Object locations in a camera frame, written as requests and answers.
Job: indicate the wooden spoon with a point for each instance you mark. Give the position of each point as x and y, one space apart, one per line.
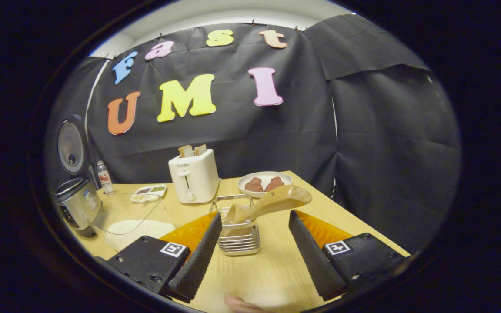
276 202

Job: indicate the toast slice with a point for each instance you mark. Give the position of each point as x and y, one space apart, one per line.
200 149
186 151

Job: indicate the clear box of rice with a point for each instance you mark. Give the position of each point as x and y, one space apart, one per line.
137 230

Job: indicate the brown meat piece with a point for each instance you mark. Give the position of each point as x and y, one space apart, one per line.
255 185
274 183

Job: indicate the white toaster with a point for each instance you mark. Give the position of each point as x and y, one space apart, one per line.
196 178

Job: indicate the black and silver rice cooker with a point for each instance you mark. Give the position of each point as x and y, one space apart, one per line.
76 204

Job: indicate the white divided dish of beans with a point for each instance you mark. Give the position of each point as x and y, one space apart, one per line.
148 193

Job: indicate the white plate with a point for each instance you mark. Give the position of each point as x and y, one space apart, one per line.
268 174

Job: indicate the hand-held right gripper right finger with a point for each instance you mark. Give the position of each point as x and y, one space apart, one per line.
311 256

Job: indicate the black backdrop cloth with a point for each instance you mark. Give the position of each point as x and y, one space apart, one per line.
276 139

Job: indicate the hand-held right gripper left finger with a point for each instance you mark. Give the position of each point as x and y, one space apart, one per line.
196 261

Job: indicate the small clear bottle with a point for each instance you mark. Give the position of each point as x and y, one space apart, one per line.
105 178

